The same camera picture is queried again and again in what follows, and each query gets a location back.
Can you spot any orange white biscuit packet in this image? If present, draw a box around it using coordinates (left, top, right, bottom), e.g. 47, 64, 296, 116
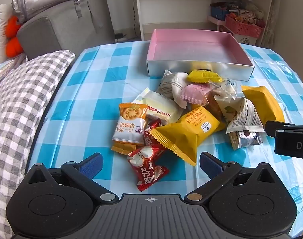
111, 103, 149, 155

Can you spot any pink-lined silver cardboard box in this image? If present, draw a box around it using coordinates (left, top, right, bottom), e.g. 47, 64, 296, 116
146, 29, 255, 81

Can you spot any orange plush toy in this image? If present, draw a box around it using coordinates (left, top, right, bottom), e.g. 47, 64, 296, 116
5, 16, 24, 57

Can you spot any white printed storage box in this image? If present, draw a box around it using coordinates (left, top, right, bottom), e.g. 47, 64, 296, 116
235, 33, 258, 46

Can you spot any white shelf unit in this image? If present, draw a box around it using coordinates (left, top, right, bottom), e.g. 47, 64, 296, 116
133, 0, 276, 46

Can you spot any blue white checked tablecloth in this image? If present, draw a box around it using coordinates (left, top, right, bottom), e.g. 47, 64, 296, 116
24, 40, 303, 239

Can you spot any silver foil snack packet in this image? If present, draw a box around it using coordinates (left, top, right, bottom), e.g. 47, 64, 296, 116
228, 129, 263, 151

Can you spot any beige plush toy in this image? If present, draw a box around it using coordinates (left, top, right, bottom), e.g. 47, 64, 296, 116
251, 4, 265, 20

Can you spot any large pink plastic basket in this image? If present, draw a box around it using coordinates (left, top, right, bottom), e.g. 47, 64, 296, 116
225, 14, 265, 39

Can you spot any lilac shiny floral bag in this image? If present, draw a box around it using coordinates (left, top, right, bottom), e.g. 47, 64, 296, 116
12, 0, 90, 24

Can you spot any white pink rack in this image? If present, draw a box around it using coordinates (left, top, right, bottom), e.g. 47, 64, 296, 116
207, 15, 228, 32

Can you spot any blue box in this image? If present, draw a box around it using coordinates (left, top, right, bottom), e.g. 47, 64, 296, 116
210, 4, 230, 20

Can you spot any black cable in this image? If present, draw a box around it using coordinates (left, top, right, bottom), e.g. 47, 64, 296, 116
132, 0, 140, 40

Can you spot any clear packet with brown pastry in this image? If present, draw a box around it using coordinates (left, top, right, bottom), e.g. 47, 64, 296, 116
204, 80, 238, 120

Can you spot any grey sofa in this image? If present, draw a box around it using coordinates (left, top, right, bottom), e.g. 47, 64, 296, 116
16, 0, 116, 60

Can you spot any grey white checked cushion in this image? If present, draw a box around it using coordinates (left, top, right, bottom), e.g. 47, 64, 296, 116
0, 50, 76, 239

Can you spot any white quilted cushion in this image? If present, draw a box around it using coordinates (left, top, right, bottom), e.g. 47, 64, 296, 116
0, 4, 13, 65

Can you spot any pale patterned curtain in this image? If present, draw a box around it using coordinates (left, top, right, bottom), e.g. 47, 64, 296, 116
262, 0, 283, 48

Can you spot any small yellow chips packet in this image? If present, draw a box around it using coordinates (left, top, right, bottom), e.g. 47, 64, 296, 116
187, 70, 222, 83

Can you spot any pink snack packet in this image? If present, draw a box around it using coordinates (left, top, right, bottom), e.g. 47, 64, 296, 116
181, 83, 212, 106

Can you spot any large yellow bread packet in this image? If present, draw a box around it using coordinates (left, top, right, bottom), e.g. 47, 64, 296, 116
241, 85, 286, 128
150, 106, 227, 166

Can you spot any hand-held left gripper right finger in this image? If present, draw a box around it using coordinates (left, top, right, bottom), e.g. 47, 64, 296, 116
184, 151, 279, 203

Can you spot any cream cake packet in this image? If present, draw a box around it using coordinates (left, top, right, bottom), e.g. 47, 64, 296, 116
132, 88, 184, 125

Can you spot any pastel printed cloth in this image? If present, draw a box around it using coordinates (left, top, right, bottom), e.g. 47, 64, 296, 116
0, 55, 29, 89

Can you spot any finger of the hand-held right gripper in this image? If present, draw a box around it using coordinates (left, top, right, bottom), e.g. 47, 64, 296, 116
265, 121, 297, 137

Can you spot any red candy packet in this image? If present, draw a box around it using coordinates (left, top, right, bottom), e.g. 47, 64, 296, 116
143, 118, 165, 146
127, 146, 170, 192

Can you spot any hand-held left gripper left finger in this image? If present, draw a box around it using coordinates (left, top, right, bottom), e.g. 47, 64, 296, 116
24, 153, 118, 203

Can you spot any white triangular snack packet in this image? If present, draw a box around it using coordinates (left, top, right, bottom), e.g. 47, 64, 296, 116
214, 96, 264, 133

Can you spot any white snack packet grey text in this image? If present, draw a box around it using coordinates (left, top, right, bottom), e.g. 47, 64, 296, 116
166, 72, 190, 109
155, 70, 175, 98

